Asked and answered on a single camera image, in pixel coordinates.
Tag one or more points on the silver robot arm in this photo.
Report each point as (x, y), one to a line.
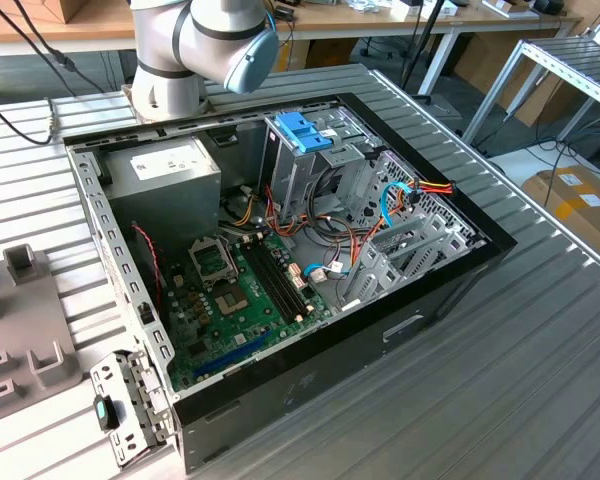
(165, 30)

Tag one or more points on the grey metal disk bay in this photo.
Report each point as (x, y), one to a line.
(375, 270)

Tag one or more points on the black RAM slot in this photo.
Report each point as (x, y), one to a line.
(270, 285)
(285, 277)

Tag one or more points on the silver metal drive cage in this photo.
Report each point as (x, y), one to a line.
(285, 175)

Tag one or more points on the CPU socket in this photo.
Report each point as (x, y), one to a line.
(232, 301)

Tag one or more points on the green motherboard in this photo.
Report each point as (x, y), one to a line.
(240, 325)

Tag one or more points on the blue plastic drive latch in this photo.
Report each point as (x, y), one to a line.
(300, 130)

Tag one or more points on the blue expansion slot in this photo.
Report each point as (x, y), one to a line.
(230, 355)

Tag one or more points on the grey power supply unit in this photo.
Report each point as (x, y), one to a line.
(165, 200)

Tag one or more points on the black open PC case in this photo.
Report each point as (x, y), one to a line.
(330, 380)

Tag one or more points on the small brown cardboard box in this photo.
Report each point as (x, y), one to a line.
(325, 52)

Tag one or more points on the long wooden desk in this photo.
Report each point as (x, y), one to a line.
(355, 20)

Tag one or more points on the black teal latch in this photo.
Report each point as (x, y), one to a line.
(102, 412)

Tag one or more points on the cardboard box with labels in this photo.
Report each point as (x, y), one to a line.
(570, 210)

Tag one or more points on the grey parts rack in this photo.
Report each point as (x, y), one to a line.
(30, 320)

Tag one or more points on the metal slat table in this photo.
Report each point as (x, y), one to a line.
(570, 60)

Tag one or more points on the silver hinged slot bracket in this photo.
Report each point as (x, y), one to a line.
(130, 400)

